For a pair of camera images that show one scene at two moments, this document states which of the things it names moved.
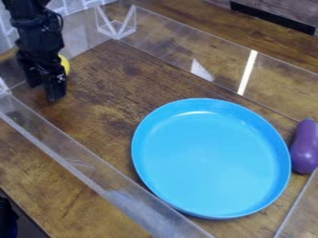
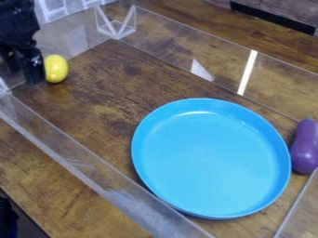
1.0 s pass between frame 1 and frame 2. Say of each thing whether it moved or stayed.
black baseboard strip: stayed
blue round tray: stayed
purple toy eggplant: stayed
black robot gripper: moved
